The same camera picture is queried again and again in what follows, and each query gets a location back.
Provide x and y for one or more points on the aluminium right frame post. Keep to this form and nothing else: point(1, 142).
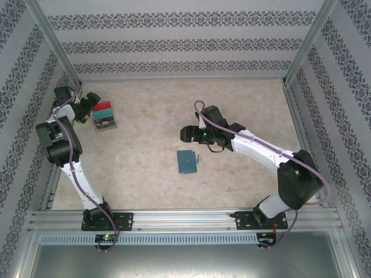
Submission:
point(310, 40)

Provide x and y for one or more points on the grey sheet metal panel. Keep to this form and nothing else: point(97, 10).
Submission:
point(185, 262)

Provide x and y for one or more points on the aluminium back rail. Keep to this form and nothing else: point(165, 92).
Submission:
point(182, 80)

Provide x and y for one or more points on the red credit card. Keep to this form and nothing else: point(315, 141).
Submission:
point(102, 106)

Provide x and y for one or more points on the aluminium left side rail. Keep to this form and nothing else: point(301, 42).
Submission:
point(47, 202)

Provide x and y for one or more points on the right controller circuit board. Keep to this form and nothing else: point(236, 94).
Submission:
point(265, 236)

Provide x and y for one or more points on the aluminium frame post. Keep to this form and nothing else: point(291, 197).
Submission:
point(310, 40)
point(55, 40)

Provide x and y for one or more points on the teal credit card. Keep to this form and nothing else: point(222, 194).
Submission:
point(103, 114)

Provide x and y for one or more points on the aluminium left frame post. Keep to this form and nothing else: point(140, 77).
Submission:
point(55, 40)

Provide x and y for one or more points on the clear acrylic card box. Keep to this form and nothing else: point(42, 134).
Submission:
point(105, 128)

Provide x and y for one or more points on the black credit card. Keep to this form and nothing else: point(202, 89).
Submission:
point(104, 123)

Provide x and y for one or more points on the aluminium right side rail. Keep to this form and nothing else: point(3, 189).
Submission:
point(293, 110)

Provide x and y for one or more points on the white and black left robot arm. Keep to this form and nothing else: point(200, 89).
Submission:
point(58, 147)

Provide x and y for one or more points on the left controller circuit board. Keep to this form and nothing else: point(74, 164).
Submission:
point(107, 238)

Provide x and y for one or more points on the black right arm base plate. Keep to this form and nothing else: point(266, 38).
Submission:
point(242, 220)

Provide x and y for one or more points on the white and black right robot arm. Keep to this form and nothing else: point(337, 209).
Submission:
point(298, 185)

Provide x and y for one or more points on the aluminium mounting rail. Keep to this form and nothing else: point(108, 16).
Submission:
point(182, 220)

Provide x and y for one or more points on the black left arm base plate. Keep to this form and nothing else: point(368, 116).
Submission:
point(126, 221)

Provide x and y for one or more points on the controller circuit board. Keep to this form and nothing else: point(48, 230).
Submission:
point(107, 238)
point(265, 236)

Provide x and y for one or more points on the blue card holder wallet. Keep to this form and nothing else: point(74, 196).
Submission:
point(187, 162)

